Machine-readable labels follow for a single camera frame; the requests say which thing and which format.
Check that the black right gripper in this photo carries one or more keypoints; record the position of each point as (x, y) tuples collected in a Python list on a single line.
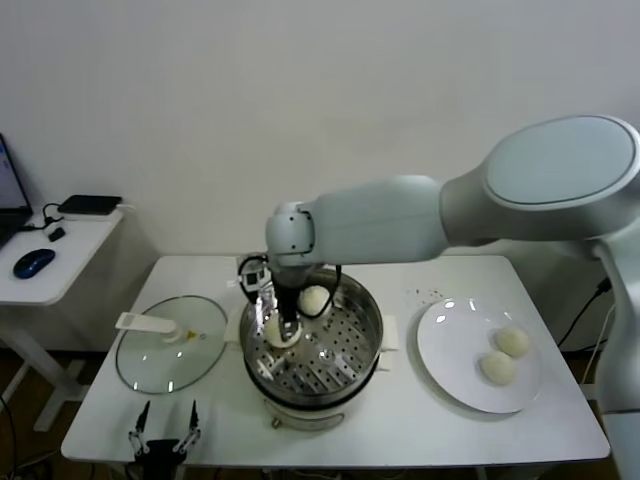
[(289, 295)]

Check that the black laptop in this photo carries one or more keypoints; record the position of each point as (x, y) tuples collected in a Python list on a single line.
[(12, 200)]

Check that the blue computer mouse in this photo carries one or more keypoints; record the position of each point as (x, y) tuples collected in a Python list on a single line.
[(34, 263)]

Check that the small black dongle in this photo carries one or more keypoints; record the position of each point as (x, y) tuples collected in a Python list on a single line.
[(56, 235)]

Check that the white table foot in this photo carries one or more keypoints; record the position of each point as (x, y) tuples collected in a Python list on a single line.
[(592, 390)]

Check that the flat black box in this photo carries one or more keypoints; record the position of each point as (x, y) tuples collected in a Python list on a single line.
[(90, 204)]

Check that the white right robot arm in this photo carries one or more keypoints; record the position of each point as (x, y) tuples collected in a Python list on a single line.
[(400, 220)]

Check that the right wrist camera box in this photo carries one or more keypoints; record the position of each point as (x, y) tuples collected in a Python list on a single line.
[(252, 280)]

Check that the stainless steel steamer basket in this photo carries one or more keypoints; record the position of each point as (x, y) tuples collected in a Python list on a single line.
[(345, 360)]

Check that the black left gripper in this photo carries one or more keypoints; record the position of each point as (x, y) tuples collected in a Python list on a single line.
[(161, 457)]

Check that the white electric cooker pot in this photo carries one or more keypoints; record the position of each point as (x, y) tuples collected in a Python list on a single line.
[(305, 420)]

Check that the white side desk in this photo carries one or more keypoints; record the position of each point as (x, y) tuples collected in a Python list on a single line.
[(60, 280)]

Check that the white steamed baozi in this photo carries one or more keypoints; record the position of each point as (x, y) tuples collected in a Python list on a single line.
[(271, 332), (511, 341), (497, 369), (317, 302)]

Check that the white round plate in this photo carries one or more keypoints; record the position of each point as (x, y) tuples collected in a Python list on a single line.
[(450, 340)]

